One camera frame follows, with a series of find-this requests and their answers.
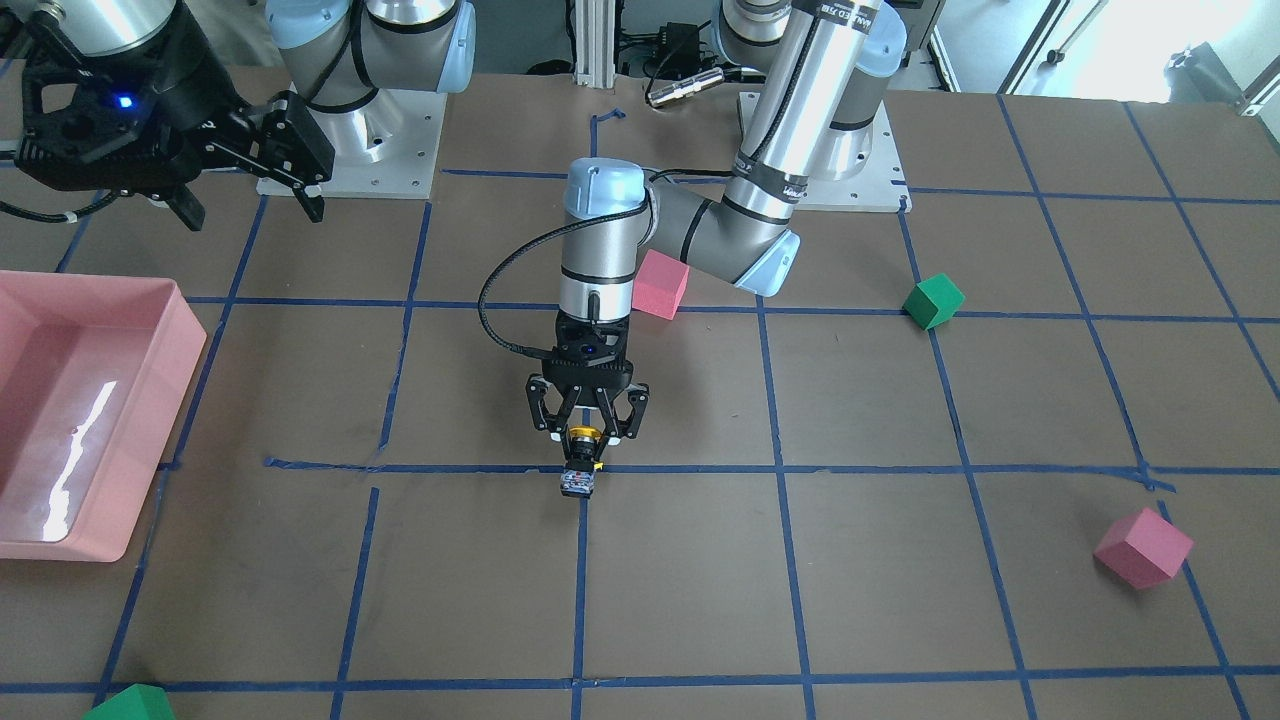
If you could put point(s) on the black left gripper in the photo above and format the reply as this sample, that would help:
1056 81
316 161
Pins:
544 399

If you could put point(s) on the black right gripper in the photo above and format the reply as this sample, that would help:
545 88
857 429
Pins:
187 97

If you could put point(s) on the yellow push button switch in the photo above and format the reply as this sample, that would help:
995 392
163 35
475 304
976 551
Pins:
583 449

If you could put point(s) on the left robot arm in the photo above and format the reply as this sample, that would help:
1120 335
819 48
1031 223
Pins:
826 66

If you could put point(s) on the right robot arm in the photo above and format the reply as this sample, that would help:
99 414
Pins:
340 53

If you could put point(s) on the pink cube centre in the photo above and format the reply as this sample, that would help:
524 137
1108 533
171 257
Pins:
660 285

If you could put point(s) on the pink cube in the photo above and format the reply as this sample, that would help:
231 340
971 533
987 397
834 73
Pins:
660 285
1144 549

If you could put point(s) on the pink plastic bin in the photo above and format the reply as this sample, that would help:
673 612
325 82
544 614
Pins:
94 369

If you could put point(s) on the green cube far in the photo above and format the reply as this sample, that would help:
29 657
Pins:
933 301

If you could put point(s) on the green cube near bin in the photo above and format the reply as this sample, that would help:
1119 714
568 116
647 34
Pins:
136 702

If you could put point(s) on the pink cube far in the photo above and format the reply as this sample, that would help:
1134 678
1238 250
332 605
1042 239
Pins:
1144 549

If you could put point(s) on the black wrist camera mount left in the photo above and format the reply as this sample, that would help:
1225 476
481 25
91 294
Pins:
590 343

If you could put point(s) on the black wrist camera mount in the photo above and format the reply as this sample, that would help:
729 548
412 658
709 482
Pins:
590 343
99 128

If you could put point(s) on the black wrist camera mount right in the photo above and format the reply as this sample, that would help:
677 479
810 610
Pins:
99 128

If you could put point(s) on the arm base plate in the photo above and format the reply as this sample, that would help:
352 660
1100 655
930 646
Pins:
387 149
858 170

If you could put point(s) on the aluminium frame post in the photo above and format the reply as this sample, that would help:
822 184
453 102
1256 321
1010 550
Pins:
595 36

